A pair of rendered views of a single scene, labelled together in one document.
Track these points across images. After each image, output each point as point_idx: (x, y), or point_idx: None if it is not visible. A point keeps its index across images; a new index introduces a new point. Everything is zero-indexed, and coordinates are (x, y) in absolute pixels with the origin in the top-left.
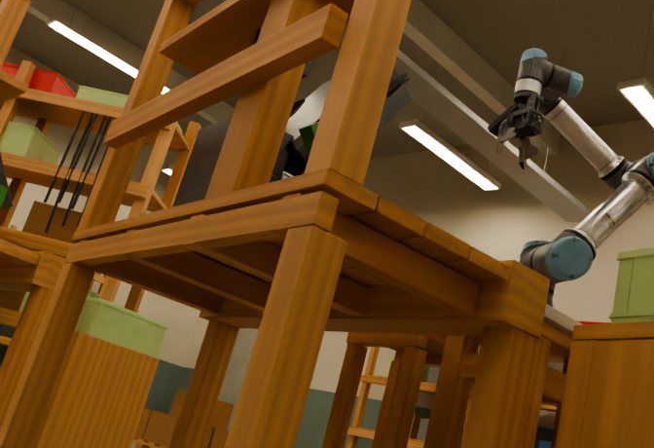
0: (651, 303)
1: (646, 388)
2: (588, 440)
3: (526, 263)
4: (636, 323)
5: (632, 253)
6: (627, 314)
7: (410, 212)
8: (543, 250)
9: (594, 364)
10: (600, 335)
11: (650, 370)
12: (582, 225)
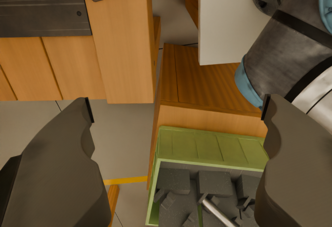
0: (156, 152)
1: (154, 127)
2: (159, 92)
3: None
4: (154, 140)
5: (155, 165)
6: (157, 138)
7: (1, 100)
8: (256, 54)
9: (158, 108)
10: (157, 119)
11: (154, 132)
12: (318, 119)
